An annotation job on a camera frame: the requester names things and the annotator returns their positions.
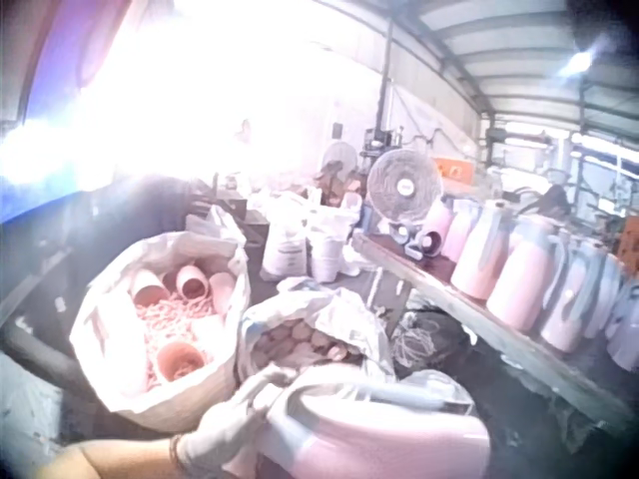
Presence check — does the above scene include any person's left hand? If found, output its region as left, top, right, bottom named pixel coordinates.
left=177, top=367, right=301, bottom=479

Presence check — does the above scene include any pink plastic thermos jug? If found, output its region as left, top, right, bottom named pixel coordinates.
left=249, top=368, right=493, bottom=479

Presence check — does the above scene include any pink plastic cylinder shell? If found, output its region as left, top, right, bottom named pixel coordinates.
left=130, top=267, right=167, bottom=308
left=208, top=271, right=240, bottom=318
left=156, top=341, right=207, bottom=384
left=174, top=263, right=211, bottom=300

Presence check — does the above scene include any white sack of pink discs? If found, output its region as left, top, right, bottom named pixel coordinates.
left=238, top=286, right=398, bottom=385

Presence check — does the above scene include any heap of pink plastic scraps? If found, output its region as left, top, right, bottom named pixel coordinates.
left=133, top=291, right=221, bottom=395

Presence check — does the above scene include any stack of white buckets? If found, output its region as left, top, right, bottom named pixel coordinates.
left=307, top=212, right=351, bottom=284

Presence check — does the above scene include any white printed sack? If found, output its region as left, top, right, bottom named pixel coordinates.
left=262, top=199, right=315, bottom=281

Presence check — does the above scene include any white plastic bag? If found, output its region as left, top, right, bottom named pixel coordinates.
left=187, top=204, right=247, bottom=246

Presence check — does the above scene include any large white woven sack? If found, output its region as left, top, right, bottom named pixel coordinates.
left=68, top=230, right=251, bottom=433

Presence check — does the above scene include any clear plastic bag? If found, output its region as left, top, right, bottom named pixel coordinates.
left=393, top=369, right=478, bottom=428

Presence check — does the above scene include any long wooden workbench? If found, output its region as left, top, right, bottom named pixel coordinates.
left=351, top=232, right=633, bottom=435

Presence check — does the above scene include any small white fan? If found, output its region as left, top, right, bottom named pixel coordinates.
left=321, top=141, right=359, bottom=176

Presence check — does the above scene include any large white desk fan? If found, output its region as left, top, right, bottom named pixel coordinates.
left=366, top=148, right=445, bottom=226

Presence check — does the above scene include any row of pink thermos jugs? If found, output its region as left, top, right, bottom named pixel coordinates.
left=423, top=197, right=639, bottom=383

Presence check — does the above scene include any orange machine panel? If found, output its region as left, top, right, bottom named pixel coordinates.
left=432, top=157, right=473, bottom=189

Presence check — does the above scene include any factory machinery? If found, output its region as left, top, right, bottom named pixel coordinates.
left=483, top=124, right=639, bottom=236

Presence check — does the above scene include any ceiling light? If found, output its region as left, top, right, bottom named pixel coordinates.
left=558, top=47, right=600, bottom=79

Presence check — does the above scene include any thin dark bracelet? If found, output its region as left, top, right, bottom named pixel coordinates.
left=169, top=433, right=185, bottom=473

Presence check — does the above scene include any dark bag with cords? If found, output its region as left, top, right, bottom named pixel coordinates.
left=391, top=308, right=465, bottom=375

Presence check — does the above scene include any black metal post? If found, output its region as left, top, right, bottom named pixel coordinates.
left=376, top=9, right=398, bottom=151

